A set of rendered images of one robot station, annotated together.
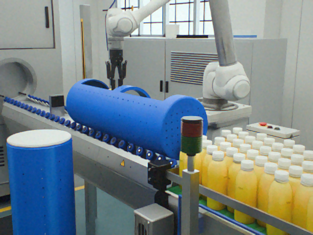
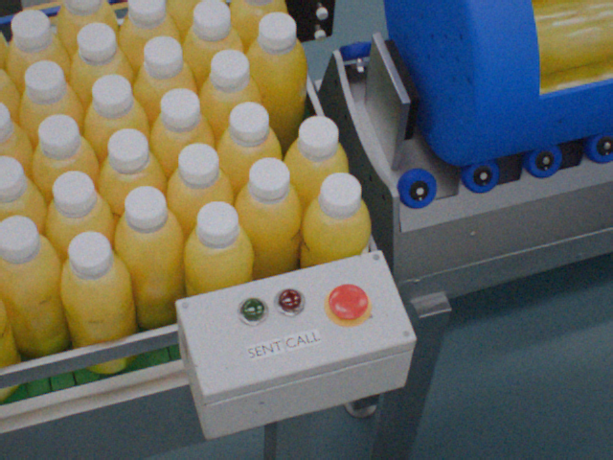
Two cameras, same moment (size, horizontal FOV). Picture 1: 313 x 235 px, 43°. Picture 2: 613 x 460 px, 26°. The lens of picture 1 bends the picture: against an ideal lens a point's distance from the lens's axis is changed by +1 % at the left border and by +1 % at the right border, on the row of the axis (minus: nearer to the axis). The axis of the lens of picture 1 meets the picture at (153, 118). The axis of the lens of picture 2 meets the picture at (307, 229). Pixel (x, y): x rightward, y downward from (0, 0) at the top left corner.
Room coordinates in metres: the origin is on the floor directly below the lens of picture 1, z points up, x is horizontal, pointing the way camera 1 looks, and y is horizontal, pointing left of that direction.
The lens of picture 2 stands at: (1.81, -1.05, 2.14)
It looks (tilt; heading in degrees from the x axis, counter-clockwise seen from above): 58 degrees down; 107
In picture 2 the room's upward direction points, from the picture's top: 5 degrees clockwise
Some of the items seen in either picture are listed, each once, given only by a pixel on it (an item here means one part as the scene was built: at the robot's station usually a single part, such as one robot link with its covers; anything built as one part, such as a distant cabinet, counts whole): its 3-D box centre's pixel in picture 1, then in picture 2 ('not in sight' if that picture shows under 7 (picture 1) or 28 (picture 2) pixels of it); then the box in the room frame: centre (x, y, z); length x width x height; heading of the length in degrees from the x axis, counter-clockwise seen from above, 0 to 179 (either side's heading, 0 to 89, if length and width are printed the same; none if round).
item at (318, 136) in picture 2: (226, 132); (318, 135); (1.59, -0.30, 1.09); 0.04 x 0.04 x 0.02
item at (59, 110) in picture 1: (57, 105); not in sight; (2.67, 0.67, 1.00); 0.10 x 0.04 x 0.15; 128
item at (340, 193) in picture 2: (237, 129); (340, 193); (1.63, -0.36, 1.09); 0.04 x 0.04 x 0.02
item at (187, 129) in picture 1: (191, 128); not in sight; (1.10, -0.11, 1.23); 0.06 x 0.06 x 0.04
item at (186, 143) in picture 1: (191, 142); not in sight; (1.10, -0.11, 1.18); 0.06 x 0.06 x 0.05
